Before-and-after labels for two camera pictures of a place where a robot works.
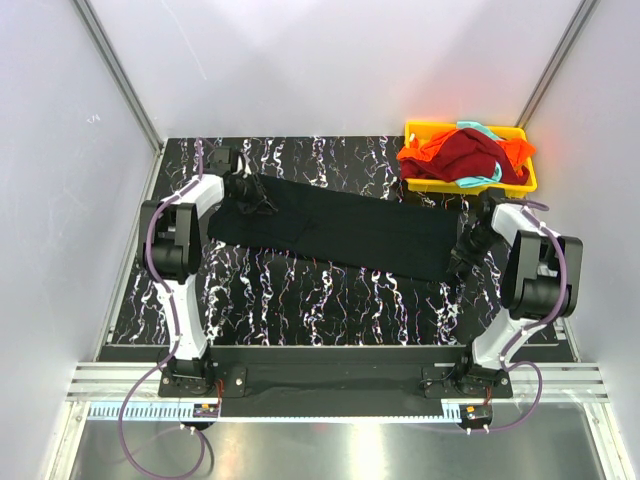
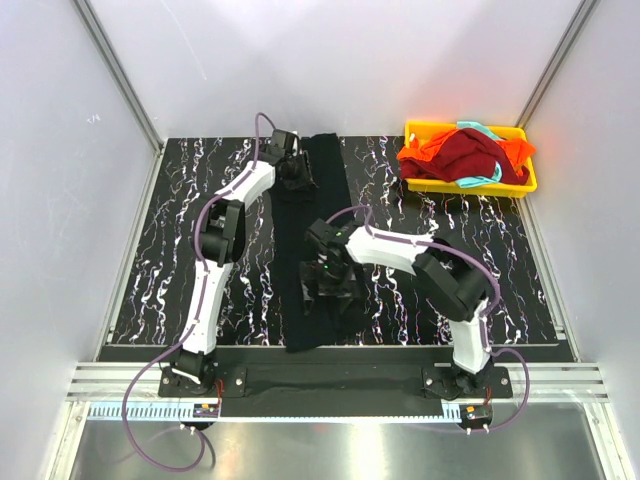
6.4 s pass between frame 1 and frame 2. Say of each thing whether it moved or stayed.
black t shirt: moved
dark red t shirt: stayed
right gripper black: moved
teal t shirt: stayed
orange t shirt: stayed
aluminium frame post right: stayed
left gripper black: moved
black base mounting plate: stayed
